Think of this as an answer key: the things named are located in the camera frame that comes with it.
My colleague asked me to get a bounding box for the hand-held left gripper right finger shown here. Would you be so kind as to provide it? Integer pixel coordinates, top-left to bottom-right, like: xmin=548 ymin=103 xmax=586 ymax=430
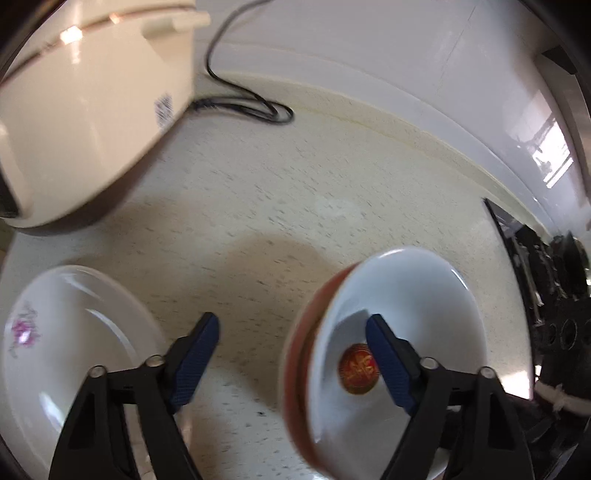
xmin=366 ymin=314 xmax=536 ymax=480

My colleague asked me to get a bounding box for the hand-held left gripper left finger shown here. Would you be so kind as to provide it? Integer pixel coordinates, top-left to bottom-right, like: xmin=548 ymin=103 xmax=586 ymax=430
xmin=48 ymin=312 xmax=220 ymax=480

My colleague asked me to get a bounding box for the white bowl red band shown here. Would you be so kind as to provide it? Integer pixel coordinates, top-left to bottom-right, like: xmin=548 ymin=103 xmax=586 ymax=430
xmin=283 ymin=247 xmax=489 ymax=476

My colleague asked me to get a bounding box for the large white floral plate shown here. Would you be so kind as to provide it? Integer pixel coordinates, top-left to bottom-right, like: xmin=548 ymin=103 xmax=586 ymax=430
xmin=0 ymin=265 xmax=168 ymax=480

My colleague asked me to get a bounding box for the white tape wrap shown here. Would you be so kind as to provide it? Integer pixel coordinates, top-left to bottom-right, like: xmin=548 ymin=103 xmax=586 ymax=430
xmin=534 ymin=382 xmax=591 ymax=416

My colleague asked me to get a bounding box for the black glass gas stove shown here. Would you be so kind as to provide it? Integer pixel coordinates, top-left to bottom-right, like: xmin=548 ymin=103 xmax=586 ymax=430
xmin=482 ymin=198 xmax=591 ymax=384

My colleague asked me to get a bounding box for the cream rice cooker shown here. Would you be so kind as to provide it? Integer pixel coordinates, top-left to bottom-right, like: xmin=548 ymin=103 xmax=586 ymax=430
xmin=0 ymin=0 xmax=212 ymax=237

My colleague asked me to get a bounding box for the black power cable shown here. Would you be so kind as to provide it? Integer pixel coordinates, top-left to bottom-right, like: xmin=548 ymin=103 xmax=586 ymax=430
xmin=190 ymin=0 xmax=295 ymax=124

